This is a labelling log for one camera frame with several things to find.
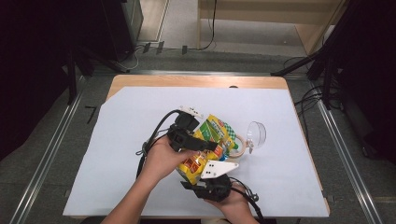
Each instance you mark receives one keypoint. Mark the light wooden shelf unit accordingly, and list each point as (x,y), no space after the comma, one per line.
(249,15)

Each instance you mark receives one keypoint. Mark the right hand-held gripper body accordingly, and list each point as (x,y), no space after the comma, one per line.
(214,189)

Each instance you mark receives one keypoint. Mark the person's right hand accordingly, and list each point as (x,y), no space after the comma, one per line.
(236,202)

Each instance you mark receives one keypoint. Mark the clear glass measuring cup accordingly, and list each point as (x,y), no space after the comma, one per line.
(257,133)

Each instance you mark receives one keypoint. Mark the person's left hand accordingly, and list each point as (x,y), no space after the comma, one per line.
(162,161)

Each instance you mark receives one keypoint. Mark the black metal stand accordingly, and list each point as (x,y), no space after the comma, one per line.
(295,63)
(72,81)

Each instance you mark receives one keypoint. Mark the white paper sheet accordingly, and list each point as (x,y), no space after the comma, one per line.
(109,155)

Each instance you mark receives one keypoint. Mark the metal floor rail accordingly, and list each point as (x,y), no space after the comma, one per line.
(46,161)
(186,73)
(348,161)

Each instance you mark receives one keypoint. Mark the black cabinet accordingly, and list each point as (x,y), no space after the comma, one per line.
(121,28)

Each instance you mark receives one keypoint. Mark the yellow green spout pouch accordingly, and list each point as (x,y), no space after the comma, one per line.
(211,130)

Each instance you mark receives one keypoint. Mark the dark curtain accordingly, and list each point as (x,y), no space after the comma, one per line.
(373,93)
(31,62)

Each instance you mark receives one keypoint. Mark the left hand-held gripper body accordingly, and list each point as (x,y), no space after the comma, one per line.
(180,133)

